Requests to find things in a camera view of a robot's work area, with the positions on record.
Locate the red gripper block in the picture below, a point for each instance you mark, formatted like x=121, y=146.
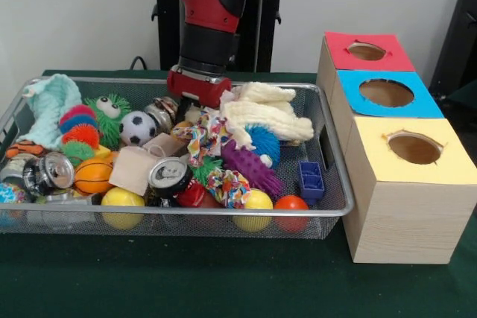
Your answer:
x=201, y=89

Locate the long polka dot cloth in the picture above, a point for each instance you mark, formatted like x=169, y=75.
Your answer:
x=208, y=139

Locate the cream knitted cloth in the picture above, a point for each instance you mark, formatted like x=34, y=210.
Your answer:
x=264, y=113

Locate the mint green fuzzy cloth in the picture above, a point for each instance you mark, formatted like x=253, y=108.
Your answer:
x=52, y=105

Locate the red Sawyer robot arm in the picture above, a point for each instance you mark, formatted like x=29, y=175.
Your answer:
x=201, y=5

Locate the shallow mesh bin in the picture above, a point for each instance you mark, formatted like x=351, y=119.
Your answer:
x=179, y=229

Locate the wooden box with three holes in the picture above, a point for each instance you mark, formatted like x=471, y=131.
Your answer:
x=410, y=221

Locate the small soccer ball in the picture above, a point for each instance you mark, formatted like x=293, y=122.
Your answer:
x=138, y=128

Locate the silver topped drink can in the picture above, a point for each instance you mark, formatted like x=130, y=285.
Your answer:
x=169, y=176

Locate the plain wooden block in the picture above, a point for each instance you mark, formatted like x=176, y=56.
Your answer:
x=130, y=171

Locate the purple spiky rubber ball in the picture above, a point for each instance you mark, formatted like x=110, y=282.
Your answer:
x=253, y=169

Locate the yellow ball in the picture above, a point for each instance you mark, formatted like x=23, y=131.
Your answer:
x=123, y=200
x=257, y=202

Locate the small orange basketball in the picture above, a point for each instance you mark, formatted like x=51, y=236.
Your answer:
x=93, y=176

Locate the orange ball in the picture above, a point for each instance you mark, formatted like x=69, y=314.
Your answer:
x=290, y=204

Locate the dark green table cloth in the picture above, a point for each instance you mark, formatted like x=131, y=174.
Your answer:
x=223, y=277

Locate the green side table cloth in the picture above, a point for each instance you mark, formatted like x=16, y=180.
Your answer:
x=464, y=104

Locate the black flat panel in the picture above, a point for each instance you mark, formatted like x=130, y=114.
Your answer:
x=460, y=35

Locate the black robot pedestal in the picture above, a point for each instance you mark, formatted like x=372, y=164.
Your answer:
x=264, y=35

